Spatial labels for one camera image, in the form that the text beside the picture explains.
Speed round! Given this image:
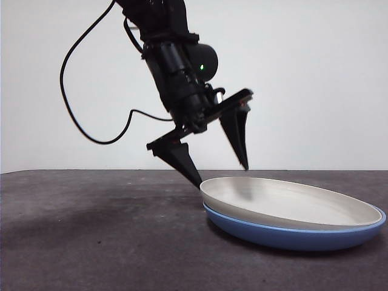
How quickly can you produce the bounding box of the white round plate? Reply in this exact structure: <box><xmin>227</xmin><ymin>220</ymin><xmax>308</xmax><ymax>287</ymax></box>
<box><xmin>199</xmin><ymin>176</ymin><xmax>383</xmax><ymax>227</ymax></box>

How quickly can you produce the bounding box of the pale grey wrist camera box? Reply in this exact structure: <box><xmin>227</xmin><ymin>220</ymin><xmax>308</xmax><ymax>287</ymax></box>
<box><xmin>212</xmin><ymin>87</ymin><xmax>226</xmax><ymax>104</ymax></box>

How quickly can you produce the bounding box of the long black cable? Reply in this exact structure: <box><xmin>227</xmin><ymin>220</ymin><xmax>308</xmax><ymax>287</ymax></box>
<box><xmin>59</xmin><ymin>0</ymin><xmax>175</xmax><ymax>145</ymax></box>

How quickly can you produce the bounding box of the short black cable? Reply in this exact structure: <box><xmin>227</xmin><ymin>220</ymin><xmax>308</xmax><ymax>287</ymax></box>
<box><xmin>123</xmin><ymin>16</ymin><xmax>145</xmax><ymax>54</ymax></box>

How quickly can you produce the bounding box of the blue round plate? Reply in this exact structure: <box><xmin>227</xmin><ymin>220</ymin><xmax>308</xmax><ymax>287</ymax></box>
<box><xmin>202</xmin><ymin>201</ymin><xmax>387</xmax><ymax>252</ymax></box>

